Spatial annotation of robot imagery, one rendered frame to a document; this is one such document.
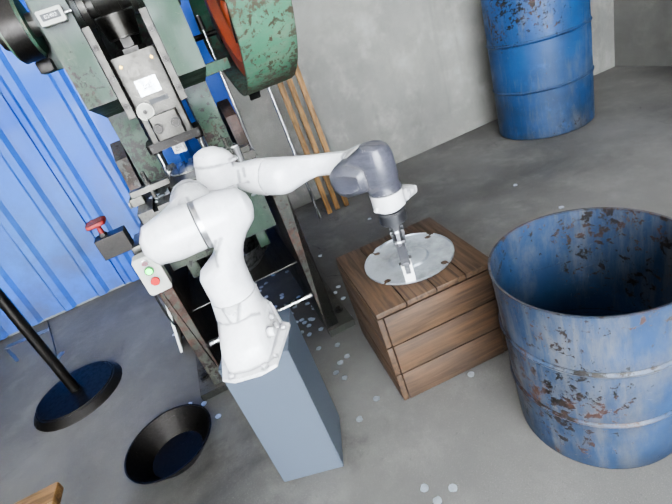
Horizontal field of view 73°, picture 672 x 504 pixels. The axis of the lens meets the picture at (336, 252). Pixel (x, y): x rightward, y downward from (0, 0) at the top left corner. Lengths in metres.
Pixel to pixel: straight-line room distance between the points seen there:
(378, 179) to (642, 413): 0.76
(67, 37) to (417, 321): 1.31
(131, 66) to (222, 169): 0.53
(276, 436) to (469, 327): 0.64
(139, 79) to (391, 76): 1.95
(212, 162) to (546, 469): 1.15
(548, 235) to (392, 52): 2.18
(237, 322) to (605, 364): 0.78
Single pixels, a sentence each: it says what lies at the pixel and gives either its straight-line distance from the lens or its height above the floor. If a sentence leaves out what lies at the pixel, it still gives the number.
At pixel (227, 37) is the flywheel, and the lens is 1.99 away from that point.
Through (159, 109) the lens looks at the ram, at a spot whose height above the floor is 0.99.
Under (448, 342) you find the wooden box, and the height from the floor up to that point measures 0.14.
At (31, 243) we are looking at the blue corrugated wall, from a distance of 3.14.
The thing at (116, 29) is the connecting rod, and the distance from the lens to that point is 1.72.
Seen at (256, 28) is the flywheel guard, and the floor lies 1.11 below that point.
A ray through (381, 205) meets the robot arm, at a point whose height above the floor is 0.64.
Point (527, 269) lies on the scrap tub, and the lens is 1.32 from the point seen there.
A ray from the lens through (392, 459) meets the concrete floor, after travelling 1.38.
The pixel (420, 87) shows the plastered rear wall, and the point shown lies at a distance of 3.36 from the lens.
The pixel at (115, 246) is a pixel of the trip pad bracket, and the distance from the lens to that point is 1.61.
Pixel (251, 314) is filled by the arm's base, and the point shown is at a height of 0.55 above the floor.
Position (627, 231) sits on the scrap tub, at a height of 0.42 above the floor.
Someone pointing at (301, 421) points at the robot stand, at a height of 0.21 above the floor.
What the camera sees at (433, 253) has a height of 0.35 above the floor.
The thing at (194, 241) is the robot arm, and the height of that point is 0.77.
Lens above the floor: 1.10
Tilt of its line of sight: 27 degrees down
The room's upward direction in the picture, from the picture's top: 20 degrees counter-clockwise
